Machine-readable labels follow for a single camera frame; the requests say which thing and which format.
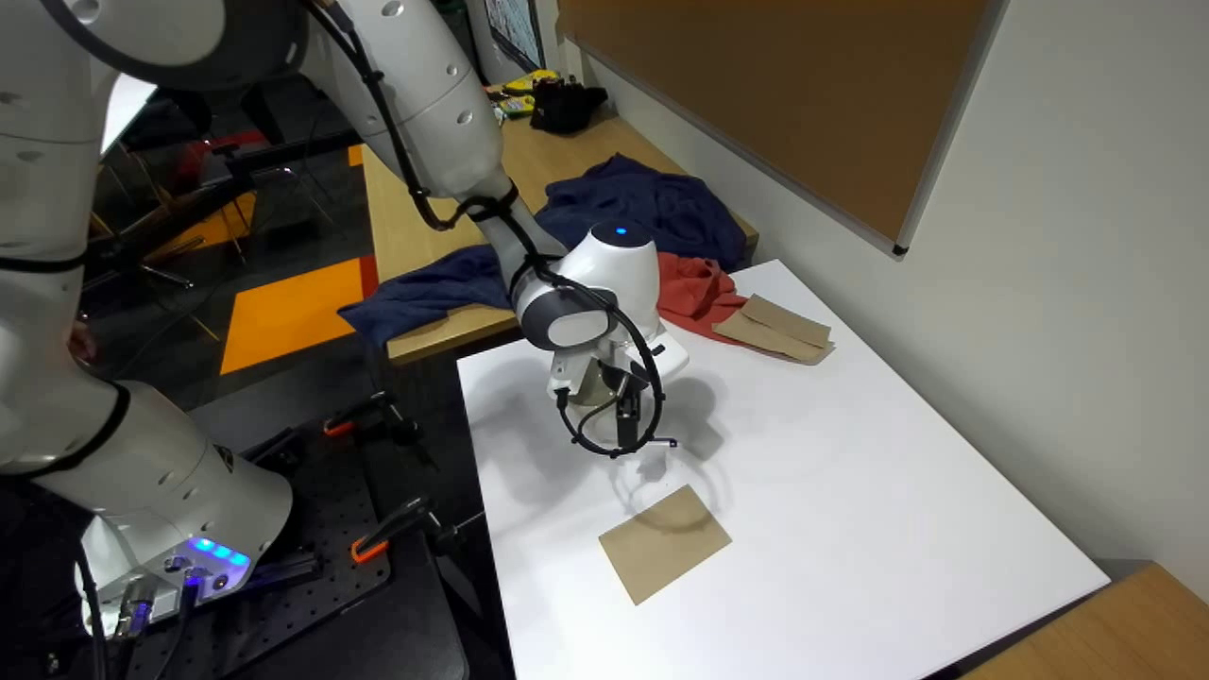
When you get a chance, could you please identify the black tripod stand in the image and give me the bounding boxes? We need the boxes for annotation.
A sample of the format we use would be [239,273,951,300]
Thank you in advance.
[82,94,369,295]

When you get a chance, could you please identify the dark blue cloth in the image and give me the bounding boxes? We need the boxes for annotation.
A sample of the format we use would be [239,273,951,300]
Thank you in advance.
[336,152,761,357]

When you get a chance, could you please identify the pale green ceramic bowl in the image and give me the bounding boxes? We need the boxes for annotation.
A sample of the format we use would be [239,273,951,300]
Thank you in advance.
[608,449,738,525]

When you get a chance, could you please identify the light wooden table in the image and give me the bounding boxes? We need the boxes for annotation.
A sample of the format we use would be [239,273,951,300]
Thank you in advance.
[354,108,767,371]

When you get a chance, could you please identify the wooden desk corner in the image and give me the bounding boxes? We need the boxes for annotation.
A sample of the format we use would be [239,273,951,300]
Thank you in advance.
[959,559,1209,680]

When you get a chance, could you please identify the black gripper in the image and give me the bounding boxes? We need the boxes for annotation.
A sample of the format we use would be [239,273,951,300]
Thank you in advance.
[578,338,663,451]

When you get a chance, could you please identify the brown cork board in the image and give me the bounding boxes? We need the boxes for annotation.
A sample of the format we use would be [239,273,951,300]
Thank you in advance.
[553,0,1014,260]

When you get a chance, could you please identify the black clamp with orange handle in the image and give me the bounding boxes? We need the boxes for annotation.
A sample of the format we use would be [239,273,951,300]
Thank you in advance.
[318,396,422,446]
[345,493,442,570]

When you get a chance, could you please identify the red cloth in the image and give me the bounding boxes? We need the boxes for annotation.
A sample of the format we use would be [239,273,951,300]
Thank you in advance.
[651,250,756,343]

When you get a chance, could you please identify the square brown paper sheet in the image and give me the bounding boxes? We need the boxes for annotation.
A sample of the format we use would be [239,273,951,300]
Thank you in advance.
[592,483,738,606]

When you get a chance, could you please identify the black bag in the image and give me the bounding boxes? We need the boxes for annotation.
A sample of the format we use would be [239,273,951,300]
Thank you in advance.
[525,74,612,138]

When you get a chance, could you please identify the folded brown cardboard piece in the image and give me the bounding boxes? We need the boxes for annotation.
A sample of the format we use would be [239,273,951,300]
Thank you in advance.
[712,290,839,371]

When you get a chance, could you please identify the black looped gripper cable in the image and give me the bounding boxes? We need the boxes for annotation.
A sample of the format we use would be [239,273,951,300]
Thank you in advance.
[548,281,682,463]

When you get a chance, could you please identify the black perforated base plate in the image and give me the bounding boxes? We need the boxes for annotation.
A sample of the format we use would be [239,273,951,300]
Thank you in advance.
[116,406,510,680]

